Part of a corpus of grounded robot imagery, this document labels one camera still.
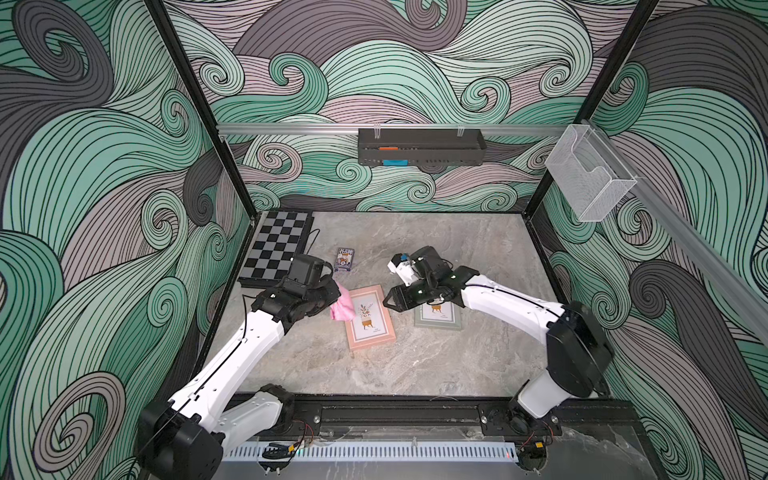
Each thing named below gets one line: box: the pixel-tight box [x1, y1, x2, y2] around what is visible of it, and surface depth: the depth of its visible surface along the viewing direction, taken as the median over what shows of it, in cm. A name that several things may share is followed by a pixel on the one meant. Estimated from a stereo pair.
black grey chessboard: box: [238, 211, 315, 289], surface depth 109 cm
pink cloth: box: [329, 282, 356, 321], surface depth 76 cm
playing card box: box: [334, 247, 355, 272], surface depth 106 cm
